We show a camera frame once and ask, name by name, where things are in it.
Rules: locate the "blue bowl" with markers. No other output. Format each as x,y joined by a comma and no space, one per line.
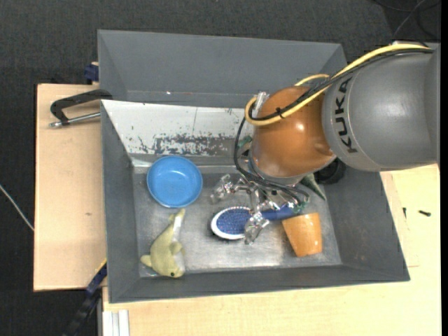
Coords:
174,182

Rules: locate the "small black screw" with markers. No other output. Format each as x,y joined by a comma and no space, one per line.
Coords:
425,213

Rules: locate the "grey metal bin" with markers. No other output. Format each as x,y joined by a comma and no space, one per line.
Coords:
210,250

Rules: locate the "blue and white hairbrush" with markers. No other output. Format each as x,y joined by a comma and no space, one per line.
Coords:
229,222

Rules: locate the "orange cup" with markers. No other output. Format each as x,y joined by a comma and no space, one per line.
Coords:
304,234

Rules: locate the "brown cardboard board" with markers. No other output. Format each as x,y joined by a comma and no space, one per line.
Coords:
66,194

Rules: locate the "yellow-green toy dolphin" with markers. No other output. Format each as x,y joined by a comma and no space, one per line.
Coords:
164,250

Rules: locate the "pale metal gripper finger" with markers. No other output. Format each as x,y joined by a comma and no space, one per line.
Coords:
255,227
224,187

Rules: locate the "dark green pointed object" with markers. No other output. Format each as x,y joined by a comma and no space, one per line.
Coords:
315,187

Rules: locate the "black cylinder on white bracket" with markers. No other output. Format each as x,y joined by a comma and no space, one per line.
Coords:
330,173

